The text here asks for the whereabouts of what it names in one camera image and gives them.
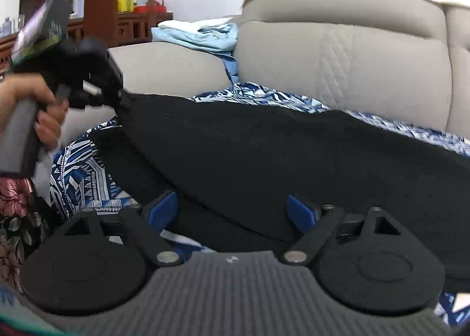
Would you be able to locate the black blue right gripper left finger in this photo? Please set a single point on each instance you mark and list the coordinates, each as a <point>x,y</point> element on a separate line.
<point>94,263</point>

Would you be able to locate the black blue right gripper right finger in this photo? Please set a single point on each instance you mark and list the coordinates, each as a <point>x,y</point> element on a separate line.
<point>369,262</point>

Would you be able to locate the black pants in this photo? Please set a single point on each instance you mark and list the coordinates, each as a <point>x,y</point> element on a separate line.
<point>293,163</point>

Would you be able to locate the person's left hand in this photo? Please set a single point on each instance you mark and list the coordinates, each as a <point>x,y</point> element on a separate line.
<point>18,87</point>

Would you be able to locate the brown wooden cabinet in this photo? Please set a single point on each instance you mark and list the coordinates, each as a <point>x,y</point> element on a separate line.
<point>110,5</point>

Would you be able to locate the yellow bottle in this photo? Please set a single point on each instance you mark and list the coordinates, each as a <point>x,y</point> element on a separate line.
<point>125,6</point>

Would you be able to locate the blue white patterned sheet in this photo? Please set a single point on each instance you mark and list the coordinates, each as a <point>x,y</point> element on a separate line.
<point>84,177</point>

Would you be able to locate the floral patterned garment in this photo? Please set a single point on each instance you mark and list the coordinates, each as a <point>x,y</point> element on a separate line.
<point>24,226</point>

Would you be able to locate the light blue cloth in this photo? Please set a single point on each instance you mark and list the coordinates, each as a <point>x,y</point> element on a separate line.
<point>217,37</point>

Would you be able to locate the beige sofa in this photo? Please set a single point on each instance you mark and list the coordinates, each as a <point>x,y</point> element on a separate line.
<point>402,65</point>

